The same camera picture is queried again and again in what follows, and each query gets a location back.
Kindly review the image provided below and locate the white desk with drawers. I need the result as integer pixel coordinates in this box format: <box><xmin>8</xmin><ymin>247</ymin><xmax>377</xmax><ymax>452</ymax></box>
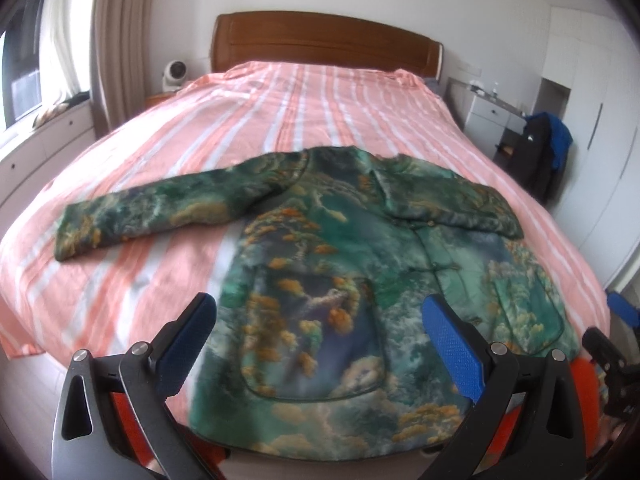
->
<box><xmin>464</xmin><ymin>85</ymin><xmax>526</xmax><ymax>133</ymax></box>

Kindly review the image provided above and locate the white window seat cabinet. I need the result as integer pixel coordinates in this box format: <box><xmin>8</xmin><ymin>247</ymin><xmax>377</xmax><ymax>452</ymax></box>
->
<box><xmin>0</xmin><ymin>102</ymin><xmax>98</xmax><ymax>196</ymax></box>

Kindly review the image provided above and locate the green printed padded jacket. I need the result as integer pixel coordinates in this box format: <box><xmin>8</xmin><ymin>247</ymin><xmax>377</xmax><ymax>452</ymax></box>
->
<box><xmin>54</xmin><ymin>145</ymin><xmax>581</xmax><ymax>462</ymax></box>

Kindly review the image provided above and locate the white desk fan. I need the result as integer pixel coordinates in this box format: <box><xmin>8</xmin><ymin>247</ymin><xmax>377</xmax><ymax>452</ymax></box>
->
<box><xmin>161</xmin><ymin>60</ymin><xmax>190</xmax><ymax>92</ymax></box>

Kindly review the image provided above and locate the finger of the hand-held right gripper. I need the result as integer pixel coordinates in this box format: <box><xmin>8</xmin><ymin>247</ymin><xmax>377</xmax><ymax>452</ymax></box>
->
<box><xmin>606</xmin><ymin>291</ymin><xmax>640</xmax><ymax>331</ymax></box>
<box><xmin>582</xmin><ymin>326</ymin><xmax>632</xmax><ymax>413</ymax></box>

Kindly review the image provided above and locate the wooden headboard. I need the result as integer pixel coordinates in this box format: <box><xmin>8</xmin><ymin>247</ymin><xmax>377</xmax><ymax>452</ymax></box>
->
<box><xmin>210</xmin><ymin>11</ymin><xmax>446</xmax><ymax>81</ymax></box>

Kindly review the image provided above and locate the bed with pink striped cover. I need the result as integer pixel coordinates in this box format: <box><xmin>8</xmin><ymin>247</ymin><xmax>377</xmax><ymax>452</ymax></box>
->
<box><xmin>0</xmin><ymin>60</ymin><xmax>612</xmax><ymax>411</ymax></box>

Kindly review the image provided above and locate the brown curtain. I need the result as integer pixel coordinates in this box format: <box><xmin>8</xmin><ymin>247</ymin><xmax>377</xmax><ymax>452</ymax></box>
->
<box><xmin>90</xmin><ymin>0</ymin><xmax>151</xmax><ymax>133</ymax></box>

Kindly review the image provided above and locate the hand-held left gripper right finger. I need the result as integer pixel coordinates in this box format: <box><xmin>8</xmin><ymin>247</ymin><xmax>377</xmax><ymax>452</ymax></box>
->
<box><xmin>419</xmin><ymin>294</ymin><xmax>588</xmax><ymax>480</ymax></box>

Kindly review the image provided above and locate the window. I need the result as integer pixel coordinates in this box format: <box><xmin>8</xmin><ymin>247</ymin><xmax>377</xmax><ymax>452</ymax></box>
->
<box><xmin>0</xmin><ymin>0</ymin><xmax>56</xmax><ymax>131</ymax></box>

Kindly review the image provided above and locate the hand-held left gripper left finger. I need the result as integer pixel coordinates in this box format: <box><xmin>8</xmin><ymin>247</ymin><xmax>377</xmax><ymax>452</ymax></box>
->
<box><xmin>51</xmin><ymin>292</ymin><xmax>231</xmax><ymax>480</ymax></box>

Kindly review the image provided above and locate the white wardrobe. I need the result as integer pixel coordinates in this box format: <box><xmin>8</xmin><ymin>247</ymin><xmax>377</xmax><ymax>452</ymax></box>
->
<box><xmin>540</xmin><ymin>5</ymin><xmax>640</xmax><ymax>286</ymax></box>

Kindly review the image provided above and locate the white sheer curtain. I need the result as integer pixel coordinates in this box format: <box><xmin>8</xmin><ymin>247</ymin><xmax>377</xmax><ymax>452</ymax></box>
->
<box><xmin>37</xmin><ymin>0</ymin><xmax>93</xmax><ymax>111</ymax></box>

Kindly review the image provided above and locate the chair with dark and blue clothes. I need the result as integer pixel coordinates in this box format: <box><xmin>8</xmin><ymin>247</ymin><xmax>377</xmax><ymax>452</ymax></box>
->
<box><xmin>492</xmin><ymin>115</ymin><xmax>556</xmax><ymax>201</ymax></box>

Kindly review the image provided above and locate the blue garment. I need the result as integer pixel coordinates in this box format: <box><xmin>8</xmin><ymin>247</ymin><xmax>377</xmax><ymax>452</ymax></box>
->
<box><xmin>545</xmin><ymin>112</ymin><xmax>573</xmax><ymax>168</ymax></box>

